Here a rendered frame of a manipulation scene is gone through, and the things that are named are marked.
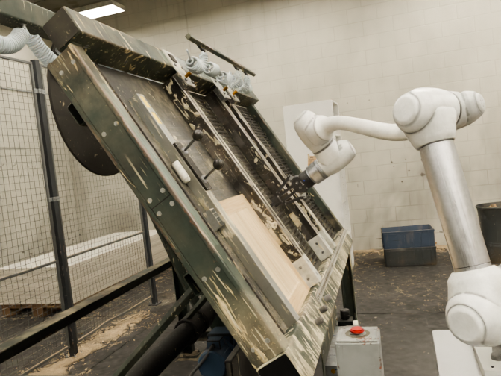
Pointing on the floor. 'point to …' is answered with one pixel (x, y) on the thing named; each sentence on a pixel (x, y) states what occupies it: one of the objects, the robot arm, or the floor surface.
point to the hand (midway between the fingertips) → (273, 204)
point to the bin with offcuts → (491, 228)
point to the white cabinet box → (335, 193)
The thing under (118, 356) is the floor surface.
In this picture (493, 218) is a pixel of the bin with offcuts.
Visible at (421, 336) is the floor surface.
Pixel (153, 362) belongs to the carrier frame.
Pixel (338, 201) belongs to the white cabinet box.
